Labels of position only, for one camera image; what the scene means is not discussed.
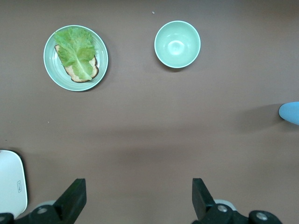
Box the white toaster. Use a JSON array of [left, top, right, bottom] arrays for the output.
[[0, 150, 28, 217]]

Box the light green bowl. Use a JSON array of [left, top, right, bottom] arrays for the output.
[[154, 20, 201, 69]]

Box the toast slice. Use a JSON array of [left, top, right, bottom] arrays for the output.
[[54, 44, 100, 83]]

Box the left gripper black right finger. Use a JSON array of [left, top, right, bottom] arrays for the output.
[[191, 178, 282, 224]]

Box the light green plate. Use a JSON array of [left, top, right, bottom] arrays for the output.
[[43, 25, 109, 92]]

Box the green lettuce leaf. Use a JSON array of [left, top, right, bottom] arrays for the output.
[[53, 27, 97, 81]]

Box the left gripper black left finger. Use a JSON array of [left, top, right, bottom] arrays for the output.
[[0, 178, 87, 224]]

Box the blue cup with white filling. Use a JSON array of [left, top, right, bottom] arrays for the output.
[[278, 101, 299, 126]]

